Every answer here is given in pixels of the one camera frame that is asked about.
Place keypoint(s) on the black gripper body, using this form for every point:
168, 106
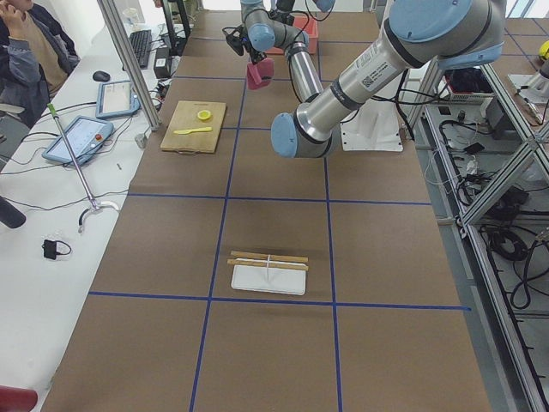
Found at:
256, 56

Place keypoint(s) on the pink cloth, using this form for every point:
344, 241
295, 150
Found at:
253, 80

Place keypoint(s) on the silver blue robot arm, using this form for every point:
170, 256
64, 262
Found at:
459, 34

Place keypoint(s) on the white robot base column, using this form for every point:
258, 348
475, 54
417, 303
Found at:
375, 126

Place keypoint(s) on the person's hand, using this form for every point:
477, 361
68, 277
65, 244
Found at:
13, 14

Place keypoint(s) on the pink plastic bin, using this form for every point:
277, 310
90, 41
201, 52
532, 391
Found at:
309, 27

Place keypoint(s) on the yellow lemon slice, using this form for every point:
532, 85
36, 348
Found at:
204, 115

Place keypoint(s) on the yellow plastic knife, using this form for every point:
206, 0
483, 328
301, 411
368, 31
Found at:
193, 130

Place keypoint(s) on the wooden cutting board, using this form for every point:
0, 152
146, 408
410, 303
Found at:
184, 117

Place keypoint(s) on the black power adapter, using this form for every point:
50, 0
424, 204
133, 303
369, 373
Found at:
162, 63

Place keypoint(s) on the black keyboard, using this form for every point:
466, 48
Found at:
141, 42

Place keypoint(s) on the far blue teach pendant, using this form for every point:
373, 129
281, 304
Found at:
116, 99

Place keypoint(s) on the blue teach pendant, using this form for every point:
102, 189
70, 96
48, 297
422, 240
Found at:
85, 135
116, 99

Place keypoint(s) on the black computer mouse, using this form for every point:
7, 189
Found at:
101, 76

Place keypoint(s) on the near blue teach pendant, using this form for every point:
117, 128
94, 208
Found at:
85, 135

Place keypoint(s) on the metal reacher grabber stick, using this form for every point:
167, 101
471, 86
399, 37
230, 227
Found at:
95, 205

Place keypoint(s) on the seated person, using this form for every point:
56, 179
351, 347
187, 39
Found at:
35, 68

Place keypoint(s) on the black small clip device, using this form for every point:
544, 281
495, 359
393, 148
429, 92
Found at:
52, 249

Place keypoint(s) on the red cylinder object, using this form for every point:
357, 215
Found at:
17, 399

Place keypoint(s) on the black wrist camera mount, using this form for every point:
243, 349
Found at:
236, 38

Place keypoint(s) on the aluminium frame post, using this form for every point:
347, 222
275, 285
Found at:
125, 51

